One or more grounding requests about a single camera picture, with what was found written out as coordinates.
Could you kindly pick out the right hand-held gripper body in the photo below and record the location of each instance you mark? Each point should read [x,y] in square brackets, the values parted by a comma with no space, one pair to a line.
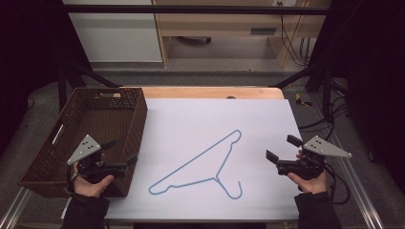
[310,160]

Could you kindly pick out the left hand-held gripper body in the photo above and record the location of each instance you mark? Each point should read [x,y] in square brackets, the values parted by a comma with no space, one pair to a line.
[90,159]

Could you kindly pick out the brown woven plastic basket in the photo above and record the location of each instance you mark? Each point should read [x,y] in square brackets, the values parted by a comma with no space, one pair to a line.
[92,133]

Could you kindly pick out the person's right hand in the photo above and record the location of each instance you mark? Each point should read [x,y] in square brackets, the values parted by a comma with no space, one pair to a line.
[311,181]

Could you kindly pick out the person's left hand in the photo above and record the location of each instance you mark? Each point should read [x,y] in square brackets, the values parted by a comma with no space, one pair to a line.
[92,185]

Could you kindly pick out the yellow and black tool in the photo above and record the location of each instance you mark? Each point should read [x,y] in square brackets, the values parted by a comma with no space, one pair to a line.
[301,101]

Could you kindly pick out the black metal stand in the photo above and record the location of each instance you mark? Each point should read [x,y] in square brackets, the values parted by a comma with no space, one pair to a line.
[71,79]
[315,79]

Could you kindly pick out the white paper sheet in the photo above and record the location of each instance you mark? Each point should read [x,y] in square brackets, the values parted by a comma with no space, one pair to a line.
[191,127]

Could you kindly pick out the white cabinet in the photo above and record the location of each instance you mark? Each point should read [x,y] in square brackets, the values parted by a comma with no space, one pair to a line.
[117,35]

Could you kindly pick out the wooden desk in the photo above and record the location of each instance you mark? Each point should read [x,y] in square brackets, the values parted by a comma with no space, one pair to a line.
[223,28]

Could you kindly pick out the black metal crossbar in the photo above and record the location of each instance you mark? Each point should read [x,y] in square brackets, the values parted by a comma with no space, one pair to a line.
[197,9]

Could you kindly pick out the aluminium rail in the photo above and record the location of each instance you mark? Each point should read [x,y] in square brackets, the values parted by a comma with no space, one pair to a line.
[356,184]
[14,208]

